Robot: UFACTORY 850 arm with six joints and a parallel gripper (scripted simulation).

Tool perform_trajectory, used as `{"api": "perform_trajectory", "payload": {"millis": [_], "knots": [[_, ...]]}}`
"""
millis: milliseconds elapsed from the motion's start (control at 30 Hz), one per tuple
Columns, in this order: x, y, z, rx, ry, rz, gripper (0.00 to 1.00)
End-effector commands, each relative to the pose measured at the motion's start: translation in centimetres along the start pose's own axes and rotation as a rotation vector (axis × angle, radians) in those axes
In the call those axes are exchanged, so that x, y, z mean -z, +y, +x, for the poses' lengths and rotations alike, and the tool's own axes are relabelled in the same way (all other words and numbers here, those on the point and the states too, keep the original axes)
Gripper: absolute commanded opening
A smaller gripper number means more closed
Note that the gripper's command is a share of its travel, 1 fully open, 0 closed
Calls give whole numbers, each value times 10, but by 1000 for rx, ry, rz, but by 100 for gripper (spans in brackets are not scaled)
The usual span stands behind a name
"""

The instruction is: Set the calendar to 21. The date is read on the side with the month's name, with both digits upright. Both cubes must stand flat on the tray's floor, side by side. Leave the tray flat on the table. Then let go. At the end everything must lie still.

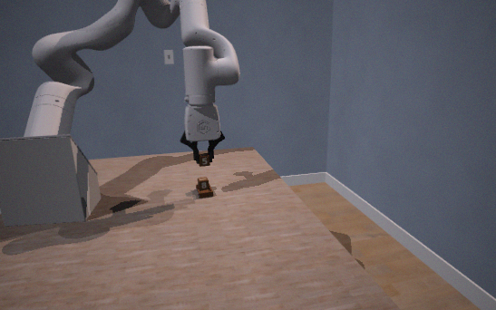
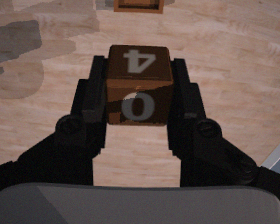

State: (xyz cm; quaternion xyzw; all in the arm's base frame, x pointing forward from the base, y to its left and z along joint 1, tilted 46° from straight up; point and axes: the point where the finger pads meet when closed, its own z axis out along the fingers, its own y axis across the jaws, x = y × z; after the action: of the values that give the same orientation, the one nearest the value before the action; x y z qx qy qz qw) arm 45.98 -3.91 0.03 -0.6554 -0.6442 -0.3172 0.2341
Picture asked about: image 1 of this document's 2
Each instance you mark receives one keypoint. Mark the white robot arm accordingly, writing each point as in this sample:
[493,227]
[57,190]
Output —
[54,103]

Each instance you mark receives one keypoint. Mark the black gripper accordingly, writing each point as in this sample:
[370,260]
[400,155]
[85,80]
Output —
[202,123]

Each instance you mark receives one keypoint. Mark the brown number cube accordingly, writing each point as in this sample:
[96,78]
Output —
[204,159]
[203,183]

